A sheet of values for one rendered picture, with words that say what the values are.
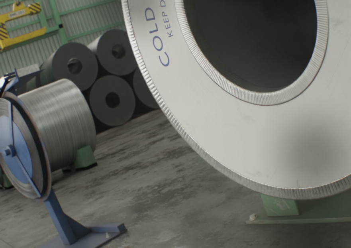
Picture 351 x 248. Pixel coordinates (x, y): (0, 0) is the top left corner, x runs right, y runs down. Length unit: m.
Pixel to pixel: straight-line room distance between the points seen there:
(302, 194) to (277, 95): 0.31
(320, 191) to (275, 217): 0.49
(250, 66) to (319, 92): 0.38
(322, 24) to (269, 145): 0.44
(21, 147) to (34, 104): 3.64
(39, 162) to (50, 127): 3.64
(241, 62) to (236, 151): 0.29
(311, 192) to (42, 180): 1.44
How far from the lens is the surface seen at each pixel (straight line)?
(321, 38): 1.09
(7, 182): 8.05
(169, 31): 1.48
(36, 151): 2.19
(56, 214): 2.48
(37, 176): 2.30
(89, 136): 6.13
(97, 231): 2.56
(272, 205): 1.71
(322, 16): 1.07
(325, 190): 1.25
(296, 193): 1.32
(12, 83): 2.35
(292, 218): 1.64
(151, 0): 1.52
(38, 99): 6.02
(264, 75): 1.41
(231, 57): 1.45
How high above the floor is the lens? 0.64
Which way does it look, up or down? 3 degrees down
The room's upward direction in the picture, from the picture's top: 21 degrees counter-clockwise
